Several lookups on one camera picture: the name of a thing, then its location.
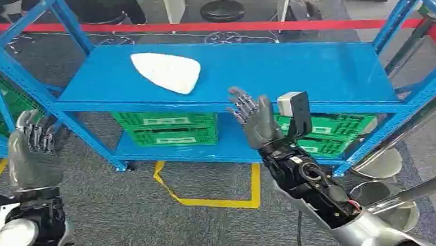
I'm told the green plastic crate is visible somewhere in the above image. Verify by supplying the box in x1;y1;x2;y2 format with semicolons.
123;125;219;150
0;70;43;138
297;133;355;160
111;107;218;134
275;109;378;140

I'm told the shiny steel bar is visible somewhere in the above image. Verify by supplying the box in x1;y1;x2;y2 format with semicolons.
364;168;436;214
347;95;436;172

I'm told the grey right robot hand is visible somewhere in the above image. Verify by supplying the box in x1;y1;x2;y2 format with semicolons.
226;84;285;152

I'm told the black round stool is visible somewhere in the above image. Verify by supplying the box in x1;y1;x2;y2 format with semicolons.
199;0;246;24

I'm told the thin white floor cable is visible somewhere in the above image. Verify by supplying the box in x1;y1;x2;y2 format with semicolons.
4;20;280;58

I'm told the black hanging cable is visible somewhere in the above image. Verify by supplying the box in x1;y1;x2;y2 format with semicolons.
295;211;305;246

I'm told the white table leg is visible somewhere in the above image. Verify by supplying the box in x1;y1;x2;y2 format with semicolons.
161;0;187;25
276;0;295;23

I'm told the black bulky object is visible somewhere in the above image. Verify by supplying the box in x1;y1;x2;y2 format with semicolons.
21;0;147;31

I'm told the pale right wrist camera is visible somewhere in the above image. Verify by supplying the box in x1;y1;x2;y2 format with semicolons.
277;91;314;140

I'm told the white plastic shell part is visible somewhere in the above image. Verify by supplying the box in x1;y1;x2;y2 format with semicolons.
130;50;203;98

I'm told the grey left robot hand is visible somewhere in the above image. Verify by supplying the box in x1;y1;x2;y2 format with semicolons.
5;107;73;192

